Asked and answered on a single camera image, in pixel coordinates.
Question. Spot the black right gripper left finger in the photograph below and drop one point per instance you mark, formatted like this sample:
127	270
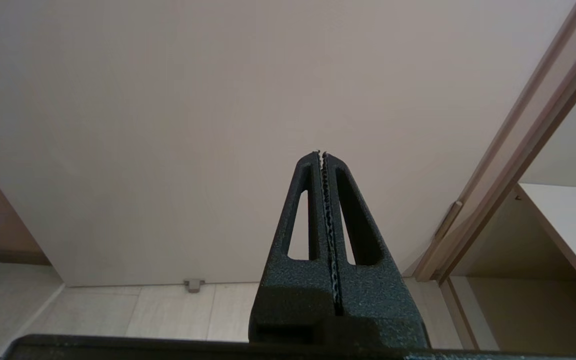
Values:
288	300

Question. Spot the brown wardrobe door frame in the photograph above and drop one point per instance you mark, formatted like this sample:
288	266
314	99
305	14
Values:
528	125

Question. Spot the white wardrobe shelf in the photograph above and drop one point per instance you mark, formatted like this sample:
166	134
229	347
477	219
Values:
573	225

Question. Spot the metal frame hinge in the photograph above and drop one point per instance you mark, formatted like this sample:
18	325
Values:
449	219

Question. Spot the cream room door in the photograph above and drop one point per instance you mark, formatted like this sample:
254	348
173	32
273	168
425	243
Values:
168	125

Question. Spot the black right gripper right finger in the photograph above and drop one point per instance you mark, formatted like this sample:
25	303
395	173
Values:
378	305

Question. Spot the small metal door stop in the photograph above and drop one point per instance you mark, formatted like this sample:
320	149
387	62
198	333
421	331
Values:
194	285

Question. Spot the dark brown baseboard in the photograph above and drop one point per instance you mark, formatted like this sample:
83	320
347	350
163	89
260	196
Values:
3	256

